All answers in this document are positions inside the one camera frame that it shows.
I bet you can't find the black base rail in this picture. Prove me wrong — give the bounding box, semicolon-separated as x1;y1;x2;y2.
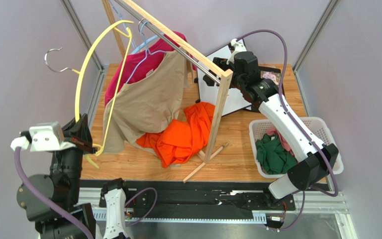
126;180;296;223

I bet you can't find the green t-shirt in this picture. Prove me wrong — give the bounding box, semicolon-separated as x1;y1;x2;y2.
255;133;297;175

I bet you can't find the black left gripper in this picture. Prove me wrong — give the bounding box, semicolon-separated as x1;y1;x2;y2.
49;112;96;203

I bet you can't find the magenta t-shirt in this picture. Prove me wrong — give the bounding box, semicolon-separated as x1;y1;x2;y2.
104;39;196;113

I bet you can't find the illustrated paperback book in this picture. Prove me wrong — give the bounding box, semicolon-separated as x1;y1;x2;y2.
261;71;282;86

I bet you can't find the light blue wire hanger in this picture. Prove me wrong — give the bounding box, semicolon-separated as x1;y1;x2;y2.
109;0;139;50

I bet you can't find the lavender wire hanger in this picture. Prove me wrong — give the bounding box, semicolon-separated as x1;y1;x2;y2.
124;49;169;85

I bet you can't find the white whiteboard black frame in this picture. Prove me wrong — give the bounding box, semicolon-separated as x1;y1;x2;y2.
194;44;251;116

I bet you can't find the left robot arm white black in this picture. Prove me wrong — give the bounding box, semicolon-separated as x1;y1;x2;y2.
10;114;128;239

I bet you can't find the dusty pink t-shirt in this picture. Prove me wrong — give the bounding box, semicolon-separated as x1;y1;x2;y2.
266;127;294;156

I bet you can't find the metal hanging rod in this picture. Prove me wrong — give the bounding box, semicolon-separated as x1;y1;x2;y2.
115;0;222;84

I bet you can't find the orange t-shirt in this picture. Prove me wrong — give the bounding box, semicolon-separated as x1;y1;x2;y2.
136;102;215;168

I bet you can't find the wooden clothes rack frame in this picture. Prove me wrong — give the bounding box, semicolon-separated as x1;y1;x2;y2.
101;0;234;184

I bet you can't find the white plastic basket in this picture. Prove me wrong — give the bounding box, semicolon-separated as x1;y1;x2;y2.
249;117;336;179

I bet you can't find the yellow hanger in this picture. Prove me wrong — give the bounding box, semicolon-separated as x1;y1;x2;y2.
44;19;135;169

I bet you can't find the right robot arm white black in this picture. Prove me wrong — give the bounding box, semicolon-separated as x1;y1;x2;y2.
213;51;339;200

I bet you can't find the beige t-shirt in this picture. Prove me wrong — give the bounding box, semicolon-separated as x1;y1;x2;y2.
103;51;192;154

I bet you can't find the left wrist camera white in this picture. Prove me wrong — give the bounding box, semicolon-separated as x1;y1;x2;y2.
10;121;76;152

